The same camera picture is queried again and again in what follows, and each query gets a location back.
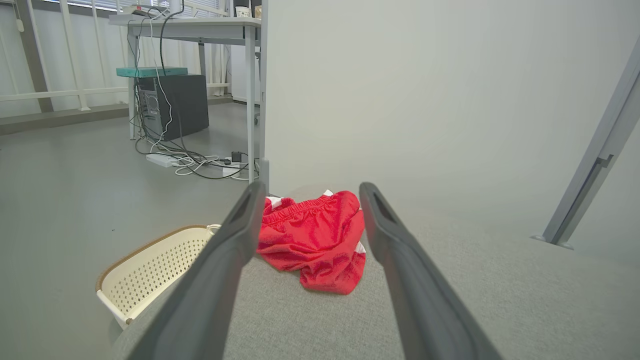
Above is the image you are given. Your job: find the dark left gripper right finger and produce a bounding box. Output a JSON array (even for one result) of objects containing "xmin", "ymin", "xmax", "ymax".
[{"xmin": 359, "ymin": 182, "xmax": 503, "ymax": 360}]

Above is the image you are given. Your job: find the white office desk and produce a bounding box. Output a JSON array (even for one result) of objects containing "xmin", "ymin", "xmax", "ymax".
[{"xmin": 109, "ymin": 14, "xmax": 263, "ymax": 185}]

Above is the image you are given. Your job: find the cream perforated laundry basket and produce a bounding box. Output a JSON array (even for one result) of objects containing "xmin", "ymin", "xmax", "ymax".
[{"xmin": 96, "ymin": 224, "xmax": 223, "ymax": 331}]

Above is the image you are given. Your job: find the grey wheeled stand leg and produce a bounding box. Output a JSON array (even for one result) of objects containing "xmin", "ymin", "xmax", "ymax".
[{"xmin": 258, "ymin": 0, "xmax": 281, "ymax": 198}]

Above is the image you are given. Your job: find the white floor cable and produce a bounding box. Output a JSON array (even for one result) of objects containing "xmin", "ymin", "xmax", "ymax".
[{"xmin": 127, "ymin": 7, "xmax": 261, "ymax": 182}]

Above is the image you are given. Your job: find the white window railing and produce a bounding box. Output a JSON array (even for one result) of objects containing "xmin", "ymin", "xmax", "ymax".
[{"xmin": 0, "ymin": 0, "xmax": 231, "ymax": 113}]

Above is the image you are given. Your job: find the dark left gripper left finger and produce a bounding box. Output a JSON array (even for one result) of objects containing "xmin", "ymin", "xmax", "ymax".
[{"xmin": 127, "ymin": 181, "xmax": 267, "ymax": 360}]

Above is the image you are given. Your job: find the white power strip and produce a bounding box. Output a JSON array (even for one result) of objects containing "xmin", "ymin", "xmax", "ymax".
[
  {"xmin": 221, "ymin": 162, "xmax": 251, "ymax": 180},
  {"xmin": 146, "ymin": 153, "xmax": 177, "ymax": 168}
]

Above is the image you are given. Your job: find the black computer tower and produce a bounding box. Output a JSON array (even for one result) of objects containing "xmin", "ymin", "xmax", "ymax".
[{"xmin": 137, "ymin": 74, "xmax": 210, "ymax": 142}]

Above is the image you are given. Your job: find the red shorts white trim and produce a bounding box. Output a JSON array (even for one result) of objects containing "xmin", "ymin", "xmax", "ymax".
[{"xmin": 256, "ymin": 190, "xmax": 367, "ymax": 296}]

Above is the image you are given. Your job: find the grey fabric padded bench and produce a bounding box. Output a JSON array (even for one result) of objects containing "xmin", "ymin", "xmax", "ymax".
[{"xmin": 111, "ymin": 185, "xmax": 640, "ymax": 360}]

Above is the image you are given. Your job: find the grey partition joining post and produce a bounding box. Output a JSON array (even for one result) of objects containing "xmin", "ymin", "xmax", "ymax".
[{"xmin": 531, "ymin": 35, "xmax": 640, "ymax": 251}]

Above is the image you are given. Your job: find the black desk power cable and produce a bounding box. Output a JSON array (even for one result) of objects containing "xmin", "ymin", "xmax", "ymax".
[{"xmin": 159, "ymin": 0, "xmax": 251, "ymax": 181}]

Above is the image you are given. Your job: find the flat teal box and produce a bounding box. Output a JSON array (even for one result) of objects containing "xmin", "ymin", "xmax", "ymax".
[{"xmin": 116, "ymin": 66, "xmax": 189, "ymax": 79}]

